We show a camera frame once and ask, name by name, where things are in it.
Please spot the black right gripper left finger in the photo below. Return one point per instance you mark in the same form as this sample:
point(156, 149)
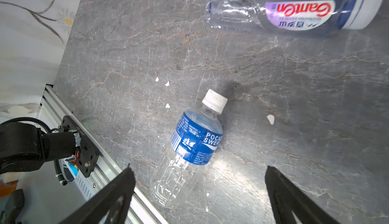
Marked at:
point(111, 204)

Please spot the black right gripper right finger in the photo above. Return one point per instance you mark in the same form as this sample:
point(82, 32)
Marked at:
point(288, 202)

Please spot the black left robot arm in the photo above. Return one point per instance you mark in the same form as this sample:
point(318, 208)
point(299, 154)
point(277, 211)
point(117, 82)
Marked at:
point(27, 143)

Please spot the Pocari Sweat bottle white cap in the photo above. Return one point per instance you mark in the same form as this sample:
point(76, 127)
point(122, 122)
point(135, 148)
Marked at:
point(191, 146)

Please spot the purple label Ganten bottle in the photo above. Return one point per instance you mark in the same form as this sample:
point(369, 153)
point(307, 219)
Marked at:
point(311, 18)

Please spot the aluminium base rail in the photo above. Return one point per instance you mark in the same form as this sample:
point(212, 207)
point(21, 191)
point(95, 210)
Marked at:
point(141, 210)

